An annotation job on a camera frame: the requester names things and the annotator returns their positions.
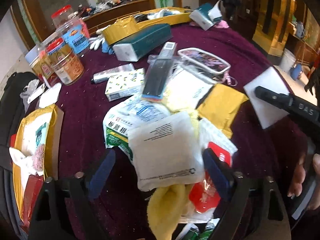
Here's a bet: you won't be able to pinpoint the blue label plastic jar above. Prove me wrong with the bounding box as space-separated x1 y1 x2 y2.
56 17 89 56

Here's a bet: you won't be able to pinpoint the gold cardboard box far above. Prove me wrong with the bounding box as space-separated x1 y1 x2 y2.
101 7 193 45

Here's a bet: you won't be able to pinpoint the white gloves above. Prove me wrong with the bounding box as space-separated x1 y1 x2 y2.
89 25 114 55

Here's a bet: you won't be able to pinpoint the purple velvet tablecloth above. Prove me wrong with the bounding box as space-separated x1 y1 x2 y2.
49 23 308 240

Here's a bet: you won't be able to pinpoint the black item in sleeve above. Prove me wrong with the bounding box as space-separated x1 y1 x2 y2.
141 42 177 102

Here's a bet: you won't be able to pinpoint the silver tube package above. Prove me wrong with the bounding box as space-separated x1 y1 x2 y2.
91 63 135 84

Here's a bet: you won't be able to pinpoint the red and white snack bag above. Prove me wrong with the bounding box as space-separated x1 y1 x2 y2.
188 117 239 214

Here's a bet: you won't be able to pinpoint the white plastic packet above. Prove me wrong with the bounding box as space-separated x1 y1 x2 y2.
128 112 204 192

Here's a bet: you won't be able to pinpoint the right hand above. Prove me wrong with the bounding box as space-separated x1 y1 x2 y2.
287 152 320 212

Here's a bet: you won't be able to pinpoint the yellow fuzzy cloth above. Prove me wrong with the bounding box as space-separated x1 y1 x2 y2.
147 184 193 239

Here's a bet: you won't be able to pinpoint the pink fuzzy coin purse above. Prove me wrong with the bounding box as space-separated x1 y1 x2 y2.
32 144 45 172

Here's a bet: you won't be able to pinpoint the red lid plastic jar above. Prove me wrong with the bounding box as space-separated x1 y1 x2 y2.
51 5 74 29

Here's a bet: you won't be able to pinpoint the white teal tissue box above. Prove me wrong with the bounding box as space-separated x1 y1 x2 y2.
189 0 222 31

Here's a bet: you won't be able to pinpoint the gold cardboard box near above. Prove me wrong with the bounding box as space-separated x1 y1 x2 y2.
9 104 63 232

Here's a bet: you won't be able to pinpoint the yellow padded mailer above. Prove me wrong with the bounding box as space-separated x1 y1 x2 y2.
197 84 248 139

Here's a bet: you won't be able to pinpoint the white bucket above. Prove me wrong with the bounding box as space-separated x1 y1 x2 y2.
279 48 296 73

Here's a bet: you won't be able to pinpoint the gold cardboard box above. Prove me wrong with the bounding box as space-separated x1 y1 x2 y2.
101 7 193 45
9 104 63 232

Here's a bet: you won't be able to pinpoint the leaf pattern tissue pack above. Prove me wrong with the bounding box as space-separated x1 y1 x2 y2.
105 68 145 101

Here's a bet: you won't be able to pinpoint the dark green long box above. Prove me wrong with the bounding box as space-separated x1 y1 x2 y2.
112 23 172 62

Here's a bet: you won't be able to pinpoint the white flat packet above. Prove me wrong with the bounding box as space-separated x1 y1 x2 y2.
162 67 213 112

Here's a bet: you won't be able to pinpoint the orange label plastic jar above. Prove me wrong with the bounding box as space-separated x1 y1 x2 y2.
46 37 84 85

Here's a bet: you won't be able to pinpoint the pink fuzzy item far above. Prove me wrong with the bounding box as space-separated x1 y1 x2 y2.
214 20 229 29

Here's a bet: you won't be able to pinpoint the green white rice bag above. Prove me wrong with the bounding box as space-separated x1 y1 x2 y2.
103 95 171 160

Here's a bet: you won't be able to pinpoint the clear floral zip pouch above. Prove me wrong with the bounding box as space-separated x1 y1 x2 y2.
177 48 238 87

